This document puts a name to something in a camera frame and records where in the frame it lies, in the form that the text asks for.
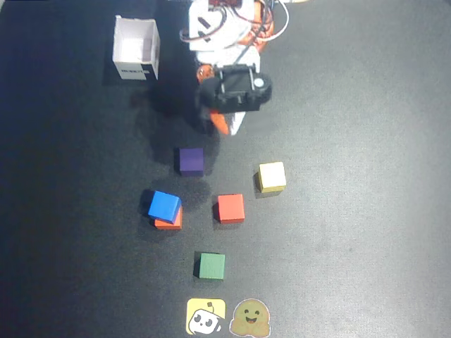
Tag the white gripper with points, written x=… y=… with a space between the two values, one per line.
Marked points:
x=235 y=85

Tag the blue cube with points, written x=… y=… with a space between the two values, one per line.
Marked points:
x=164 y=207

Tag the orange and white robot arm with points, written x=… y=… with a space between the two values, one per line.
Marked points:
x=229 y=21

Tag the purple cube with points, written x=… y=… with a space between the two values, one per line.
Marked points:
x=191 y=162

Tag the yellow cube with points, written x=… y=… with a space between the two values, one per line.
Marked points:
x=272 y=176

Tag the red cube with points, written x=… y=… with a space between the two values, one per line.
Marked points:
x=230 y=208

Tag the orange cube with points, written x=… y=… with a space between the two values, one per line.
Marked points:
x=169 y=226

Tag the green cube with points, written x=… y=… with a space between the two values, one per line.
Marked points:
x=212 y=265

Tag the white cardboard box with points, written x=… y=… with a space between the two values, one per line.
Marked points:
x=135 y=49

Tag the dark grey felt mat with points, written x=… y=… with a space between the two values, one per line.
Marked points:
x=370 y=176

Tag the yellow robot face sticker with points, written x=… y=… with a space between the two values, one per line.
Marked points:
x=204 y=317

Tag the smiling hugging face sticker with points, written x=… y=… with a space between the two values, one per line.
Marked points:
x=251 y=318

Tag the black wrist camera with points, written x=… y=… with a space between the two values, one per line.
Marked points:
x=239 y=100

